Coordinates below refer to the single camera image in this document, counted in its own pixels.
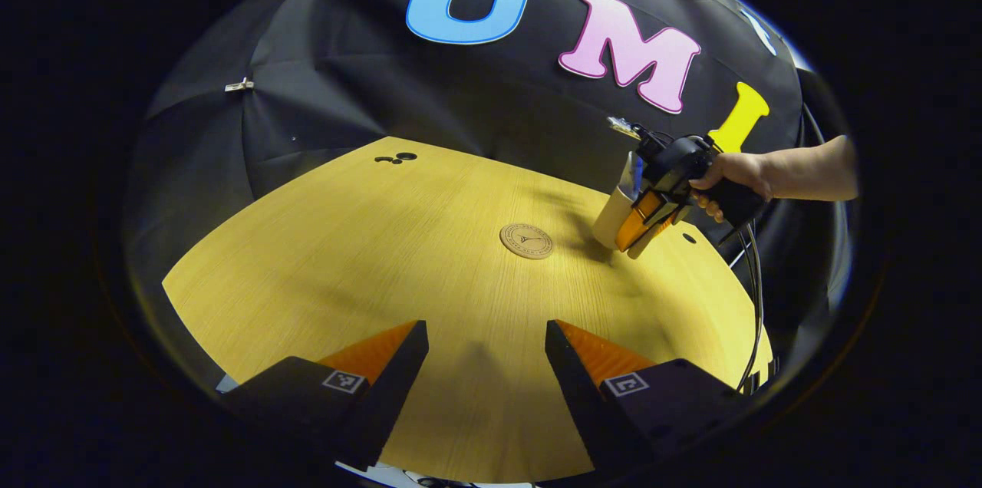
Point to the wooden desktop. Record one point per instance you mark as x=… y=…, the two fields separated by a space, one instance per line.
x=383 y=258

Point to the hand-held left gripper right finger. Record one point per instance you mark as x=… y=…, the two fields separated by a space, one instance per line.
x=571 y=377

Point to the beige cup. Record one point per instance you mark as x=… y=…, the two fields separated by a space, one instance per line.
x=610 y=219

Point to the round cork coaster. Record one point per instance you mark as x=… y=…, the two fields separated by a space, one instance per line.
x=526 y=241

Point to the black backdrop cloth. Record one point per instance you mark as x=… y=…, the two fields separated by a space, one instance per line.
x=430 y=89

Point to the silver metal clip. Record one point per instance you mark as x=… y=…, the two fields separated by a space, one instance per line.
x=238 y=85

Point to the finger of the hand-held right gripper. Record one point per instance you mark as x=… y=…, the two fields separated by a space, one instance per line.
x=638 y=221

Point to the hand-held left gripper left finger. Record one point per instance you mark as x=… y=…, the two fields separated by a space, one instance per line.
x=399 y=377

